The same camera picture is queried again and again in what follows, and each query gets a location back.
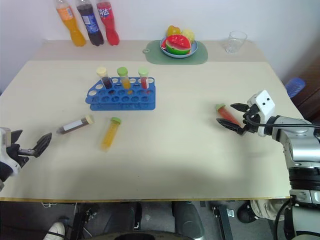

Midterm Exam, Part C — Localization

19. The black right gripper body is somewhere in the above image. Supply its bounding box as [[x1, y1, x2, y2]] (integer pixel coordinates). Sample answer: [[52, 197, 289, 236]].
[[241, 103, 263, 136]]

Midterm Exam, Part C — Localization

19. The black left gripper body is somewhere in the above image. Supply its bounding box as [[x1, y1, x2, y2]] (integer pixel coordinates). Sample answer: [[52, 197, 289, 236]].
[[5, 143, 35, 169]]

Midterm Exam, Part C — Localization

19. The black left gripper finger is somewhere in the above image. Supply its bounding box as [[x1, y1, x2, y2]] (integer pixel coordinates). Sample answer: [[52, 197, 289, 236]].
[[17, 132, 53, 159], [10, 129, 24, 146]]

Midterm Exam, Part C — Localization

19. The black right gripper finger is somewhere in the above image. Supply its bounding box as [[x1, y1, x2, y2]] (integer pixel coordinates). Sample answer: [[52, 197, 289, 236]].
[[215, 118, 248, 137], [229, 102, 251, 114]]

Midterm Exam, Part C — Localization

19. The green-capped red liquid tube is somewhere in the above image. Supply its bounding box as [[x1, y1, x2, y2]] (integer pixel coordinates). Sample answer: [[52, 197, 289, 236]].
[[137, 67, 150, 90], [214, 103, 242, 127]]

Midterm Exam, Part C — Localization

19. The cream-capped dark liquid tube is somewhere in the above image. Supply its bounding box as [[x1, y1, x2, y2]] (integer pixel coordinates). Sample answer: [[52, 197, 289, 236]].
[[95, 66, 114, 90], [56, 114, 96, 136]]

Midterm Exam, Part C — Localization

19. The green-capped orange liquid tube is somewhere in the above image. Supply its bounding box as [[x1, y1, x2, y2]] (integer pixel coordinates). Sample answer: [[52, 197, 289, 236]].
[[116, 66, 132, 91], [100, 116, 123, 153]]

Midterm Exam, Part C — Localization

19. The blue test tube rack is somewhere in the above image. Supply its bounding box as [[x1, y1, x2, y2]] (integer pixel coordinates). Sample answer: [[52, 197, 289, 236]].
[[84, 76, 157, 112]]

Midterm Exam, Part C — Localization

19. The dark brown wooden cabinet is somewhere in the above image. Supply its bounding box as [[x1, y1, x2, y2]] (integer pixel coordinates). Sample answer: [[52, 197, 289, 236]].
[[290, 56, 320, 125]]

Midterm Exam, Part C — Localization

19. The clear plastic cup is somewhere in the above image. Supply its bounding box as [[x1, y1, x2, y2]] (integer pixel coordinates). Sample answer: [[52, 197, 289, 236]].
[[223, 30, 248, 54]]

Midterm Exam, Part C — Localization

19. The green cutting mat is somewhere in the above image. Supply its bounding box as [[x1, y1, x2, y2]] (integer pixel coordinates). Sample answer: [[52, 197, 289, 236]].
[[142, 39, 209, 66]]

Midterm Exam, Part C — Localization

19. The light blue bowl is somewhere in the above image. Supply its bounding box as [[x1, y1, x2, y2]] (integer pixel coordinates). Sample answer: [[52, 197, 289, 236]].
[[159, 37, 199, 59]]

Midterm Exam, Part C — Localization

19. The white sneaker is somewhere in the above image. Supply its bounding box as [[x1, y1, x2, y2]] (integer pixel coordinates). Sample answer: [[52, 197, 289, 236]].
[[43, 220, 67, 240]]

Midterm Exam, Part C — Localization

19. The black metal table leg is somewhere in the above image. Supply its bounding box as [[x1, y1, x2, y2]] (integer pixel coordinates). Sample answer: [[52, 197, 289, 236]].
[[211, 204, 234, 240], [71, 203, 95, 240]]

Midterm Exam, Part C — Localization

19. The toy watermelon slice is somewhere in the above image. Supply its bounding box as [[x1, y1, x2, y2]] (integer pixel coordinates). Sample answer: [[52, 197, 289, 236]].
[[164, 34, 192, 56]]

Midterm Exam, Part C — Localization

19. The toy pale yellow round fruit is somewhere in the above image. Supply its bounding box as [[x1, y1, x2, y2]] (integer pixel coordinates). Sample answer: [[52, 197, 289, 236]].
[[181, 28, 196, 43]]

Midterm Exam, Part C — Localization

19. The black shoe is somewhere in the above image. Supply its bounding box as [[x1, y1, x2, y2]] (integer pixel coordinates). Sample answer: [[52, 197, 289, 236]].
[[236, 201, 258, 224]]

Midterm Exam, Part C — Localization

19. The khaki trouser leg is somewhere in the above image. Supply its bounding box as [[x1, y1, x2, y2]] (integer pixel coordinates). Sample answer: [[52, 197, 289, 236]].
[[250, 198, 292, 222]]

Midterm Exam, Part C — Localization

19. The toy yellow bell pepper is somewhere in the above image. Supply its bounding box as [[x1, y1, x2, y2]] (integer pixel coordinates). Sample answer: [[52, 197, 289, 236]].
[[166, 24, 182, 37]]

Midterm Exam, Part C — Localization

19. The dark rounded shape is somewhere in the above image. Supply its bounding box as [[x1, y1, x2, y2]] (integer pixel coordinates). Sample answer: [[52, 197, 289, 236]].
[[171, 201, 206, 237]]

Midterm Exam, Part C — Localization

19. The orange soda plastic bottle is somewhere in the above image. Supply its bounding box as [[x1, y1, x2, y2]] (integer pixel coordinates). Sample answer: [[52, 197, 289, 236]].
[[55, 0, 87, 47]]

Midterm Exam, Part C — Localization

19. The dark cola plastic bottle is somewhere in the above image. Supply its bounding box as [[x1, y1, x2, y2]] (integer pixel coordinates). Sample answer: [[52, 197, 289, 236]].
[[75, 0, 105, 47]]

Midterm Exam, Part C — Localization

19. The red soda plastic bottle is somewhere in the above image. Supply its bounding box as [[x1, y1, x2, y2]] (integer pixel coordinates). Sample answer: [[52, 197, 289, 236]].
[[96, 0, 121, 47]]

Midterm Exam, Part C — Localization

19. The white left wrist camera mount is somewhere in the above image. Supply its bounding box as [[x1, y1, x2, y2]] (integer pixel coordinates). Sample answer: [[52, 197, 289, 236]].
[[0, 127, 22, 178]]

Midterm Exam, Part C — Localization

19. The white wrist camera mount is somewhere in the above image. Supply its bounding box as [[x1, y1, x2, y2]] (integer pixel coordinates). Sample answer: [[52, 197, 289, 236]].
[[0, 127, 22, 178], [246, 90, 276, 138]]

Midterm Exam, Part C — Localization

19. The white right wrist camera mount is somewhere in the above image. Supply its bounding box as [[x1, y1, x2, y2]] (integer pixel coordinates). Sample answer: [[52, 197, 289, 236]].
[[246, 90, 276, 138]]

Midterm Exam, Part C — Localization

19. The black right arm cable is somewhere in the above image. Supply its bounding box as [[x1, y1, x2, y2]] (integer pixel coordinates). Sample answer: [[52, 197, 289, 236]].
[[242, 115, 320, 130]]

